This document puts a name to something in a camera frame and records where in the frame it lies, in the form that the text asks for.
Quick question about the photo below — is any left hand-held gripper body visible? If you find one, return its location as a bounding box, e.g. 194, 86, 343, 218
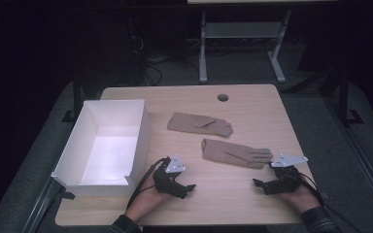
153, 153, 189, 197

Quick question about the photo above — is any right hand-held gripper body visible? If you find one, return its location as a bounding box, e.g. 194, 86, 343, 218
266, 152, 309, 195

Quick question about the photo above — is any beige glove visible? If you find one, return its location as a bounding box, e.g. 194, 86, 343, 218
166, 112, 234, 139
201, 138, 274, 170

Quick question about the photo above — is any white cardboard box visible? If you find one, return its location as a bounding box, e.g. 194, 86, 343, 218
51, 98, 152, 197

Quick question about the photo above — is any person's right hand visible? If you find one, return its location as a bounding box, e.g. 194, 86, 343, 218
275, 183, 322, 215

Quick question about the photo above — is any person's left hand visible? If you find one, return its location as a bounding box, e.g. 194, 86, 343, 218
124, 176, 173, 223

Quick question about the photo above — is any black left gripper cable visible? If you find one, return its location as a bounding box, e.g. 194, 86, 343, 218
125, 156, 172, 210

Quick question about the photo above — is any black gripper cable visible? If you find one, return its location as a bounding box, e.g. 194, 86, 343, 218
299, 173, 365, 233
125, 156, 172, 210

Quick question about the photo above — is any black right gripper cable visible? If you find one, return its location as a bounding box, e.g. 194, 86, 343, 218
299, 173, 365, 233

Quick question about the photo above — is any aluminium frame rail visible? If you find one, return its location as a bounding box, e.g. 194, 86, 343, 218
20, 177, 66, 233
324, 96, 373, 224

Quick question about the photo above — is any black metal stand post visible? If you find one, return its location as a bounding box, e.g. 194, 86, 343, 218
337, 69, 365, 126
61, 72, 85, 124

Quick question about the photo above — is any tangle of black floor cables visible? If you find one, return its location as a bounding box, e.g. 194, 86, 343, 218
127, 32, 202, 87

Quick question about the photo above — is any white metal table frame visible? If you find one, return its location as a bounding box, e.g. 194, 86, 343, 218
198, 10, 293, 84

